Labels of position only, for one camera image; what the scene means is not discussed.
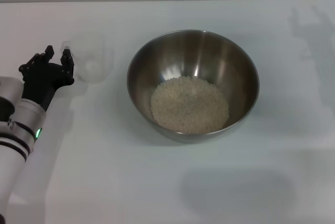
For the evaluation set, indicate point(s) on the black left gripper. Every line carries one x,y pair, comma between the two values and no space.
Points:
43,82

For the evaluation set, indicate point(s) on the clear plastic measuring cup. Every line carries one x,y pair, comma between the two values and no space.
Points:
91,64

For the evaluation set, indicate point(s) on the stainless steel mixing bowl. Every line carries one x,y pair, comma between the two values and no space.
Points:
193,59

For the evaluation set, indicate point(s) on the white rice grains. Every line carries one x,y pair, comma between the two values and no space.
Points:
189,106

